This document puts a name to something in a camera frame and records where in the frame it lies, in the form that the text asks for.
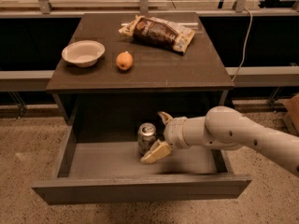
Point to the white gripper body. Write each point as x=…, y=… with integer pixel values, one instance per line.
x=175, y=132

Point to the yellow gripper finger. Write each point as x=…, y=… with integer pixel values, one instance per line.
x=165, y=117
x=158, y=150

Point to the silver 7up soda can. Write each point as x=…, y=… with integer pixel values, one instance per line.
x=146, y=137

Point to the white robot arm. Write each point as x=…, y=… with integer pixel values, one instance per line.
x=225, y=128

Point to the dark grey counter cabinet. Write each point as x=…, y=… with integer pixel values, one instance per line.
x=153, y=69

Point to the open grey top drawer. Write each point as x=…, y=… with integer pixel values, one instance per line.
x=99, y=163

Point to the orange fruit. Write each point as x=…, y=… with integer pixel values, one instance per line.
x=124, y=61

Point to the brown chip bag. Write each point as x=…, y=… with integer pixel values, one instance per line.
x=159, y=33

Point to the white paper bowl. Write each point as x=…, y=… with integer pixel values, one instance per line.
x=83, y=53

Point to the metal railing frame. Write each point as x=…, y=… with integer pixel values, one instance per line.
x=76, y=8

